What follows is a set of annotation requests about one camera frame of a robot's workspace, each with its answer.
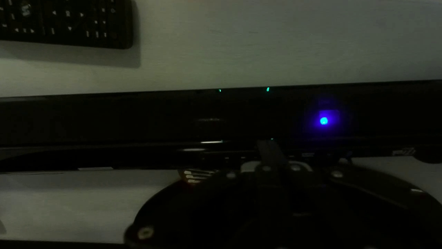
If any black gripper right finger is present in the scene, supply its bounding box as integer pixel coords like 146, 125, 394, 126
272, 137, 442, 249

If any white TV console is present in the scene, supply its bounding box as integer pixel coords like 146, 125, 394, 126
0, 0, 442, 244

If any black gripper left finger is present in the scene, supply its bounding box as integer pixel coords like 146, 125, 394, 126
123, 137, 273, 249

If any black remote control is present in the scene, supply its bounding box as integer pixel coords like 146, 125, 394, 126
0, 0, 138, 52

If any long black soundbar speaker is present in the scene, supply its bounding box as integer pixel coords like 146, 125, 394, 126
0, 81, 442, 164

